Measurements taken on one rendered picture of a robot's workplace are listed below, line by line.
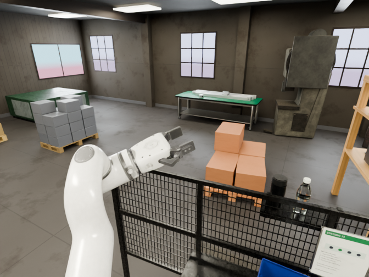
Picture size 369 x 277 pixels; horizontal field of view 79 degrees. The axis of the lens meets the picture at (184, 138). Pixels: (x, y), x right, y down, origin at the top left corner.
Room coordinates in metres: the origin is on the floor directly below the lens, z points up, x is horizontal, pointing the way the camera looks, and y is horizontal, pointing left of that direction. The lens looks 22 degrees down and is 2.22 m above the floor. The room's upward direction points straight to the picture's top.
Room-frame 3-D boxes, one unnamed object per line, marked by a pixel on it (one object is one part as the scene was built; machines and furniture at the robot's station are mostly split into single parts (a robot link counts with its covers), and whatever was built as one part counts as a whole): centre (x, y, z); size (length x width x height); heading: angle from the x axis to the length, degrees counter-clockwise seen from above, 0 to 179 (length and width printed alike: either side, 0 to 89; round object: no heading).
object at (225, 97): (6.90, -1.03, 0.46); 2.57 x 0.96 x 0.93; 62
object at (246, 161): (3.49, -0.95, 0.43); 1.49 x 1.14 x 0.86; 150
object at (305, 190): (0.93, -0.60, 1.53); 0.07 x 0.07 x 0.20
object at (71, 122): (5.20, 2.87, 0.54); 1.09 x 0.74 x 1.09; 151
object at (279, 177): (0.98, -0.49, 1.52); 0.07 x 0.07 x 0.18
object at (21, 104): (7.74, 4.71, 0.37); 1.89 x 1.73 x 0.75; 152
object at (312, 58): (5.78, -2.89, 1.31); 1.34 x 1.20 x 2.61; 62
